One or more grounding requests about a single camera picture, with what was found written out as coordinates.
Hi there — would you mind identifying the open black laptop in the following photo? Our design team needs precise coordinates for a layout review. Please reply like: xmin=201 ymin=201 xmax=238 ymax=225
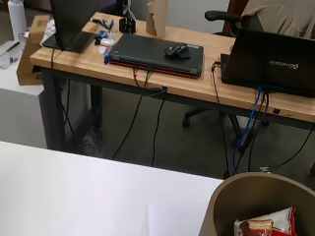
xmin=41 ymin=0 xmax=109 ymax=54

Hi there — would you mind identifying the black laptop with logo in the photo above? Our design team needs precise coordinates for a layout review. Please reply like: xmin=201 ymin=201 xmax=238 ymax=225
xmin=220 ymin=29 xmax=315 ymax=97

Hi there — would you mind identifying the black pen holder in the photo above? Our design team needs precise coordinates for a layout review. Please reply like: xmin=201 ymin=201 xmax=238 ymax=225
xmin=118 ymin=16 xmax=137 ymax=34

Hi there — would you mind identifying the black computer mouse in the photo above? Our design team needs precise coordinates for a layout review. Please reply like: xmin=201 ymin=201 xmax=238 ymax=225
xmin=163 ymin=43 xmax=192 ymax=60

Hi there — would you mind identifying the white bottle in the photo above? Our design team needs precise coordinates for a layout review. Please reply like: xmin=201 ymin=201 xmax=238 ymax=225
xmin=7 ymin=0 xmax=28 ymax=42

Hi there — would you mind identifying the closed dark laptop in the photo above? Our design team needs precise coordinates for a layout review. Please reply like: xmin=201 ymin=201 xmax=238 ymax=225
xmin=107 ymin=33 xmax=205 ymax=80

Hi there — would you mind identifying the white earbud case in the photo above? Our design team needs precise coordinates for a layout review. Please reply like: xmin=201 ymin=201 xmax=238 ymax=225
xmin=99 ymin=37 xmax=116 ymax=47

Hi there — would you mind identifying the wooden desk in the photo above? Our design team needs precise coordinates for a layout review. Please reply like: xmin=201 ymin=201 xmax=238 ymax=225
xmin=29 ymin=12 xmax=315 ymax=155

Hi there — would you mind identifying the black office chair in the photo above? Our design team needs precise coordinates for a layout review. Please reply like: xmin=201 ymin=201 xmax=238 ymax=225
xmin=181 ymin=0 xmax=272 ymax=139

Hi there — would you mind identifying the brown paper bag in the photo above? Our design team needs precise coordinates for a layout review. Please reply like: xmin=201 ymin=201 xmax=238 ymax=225
xmin=145 ymin=0 xmax=169 ymax=37

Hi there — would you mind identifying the black desk cable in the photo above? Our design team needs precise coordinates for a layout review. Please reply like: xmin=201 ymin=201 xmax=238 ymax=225
xmin=112 ymin=67 xmax=168 ymax=161
xmin=151 ymin=96 xmax=166 ymax=166

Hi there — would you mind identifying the cardboard box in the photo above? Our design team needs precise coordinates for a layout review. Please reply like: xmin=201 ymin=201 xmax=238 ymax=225
xmin=16 ymin=14 xmax=51 ymax=87

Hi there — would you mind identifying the person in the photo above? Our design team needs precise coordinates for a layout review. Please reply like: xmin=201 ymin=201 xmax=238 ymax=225
xmin=240 ymin=0 xmax=315 ymax=40

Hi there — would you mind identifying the red white snack packet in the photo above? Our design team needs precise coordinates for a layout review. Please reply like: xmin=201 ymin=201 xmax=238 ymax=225
xmin=233 ymin=206 xmax=299 ymax=236

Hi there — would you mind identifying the blue cable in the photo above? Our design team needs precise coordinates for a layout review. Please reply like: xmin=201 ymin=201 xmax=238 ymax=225
xmin=231 ymin=87 xmax=265 ymax=175

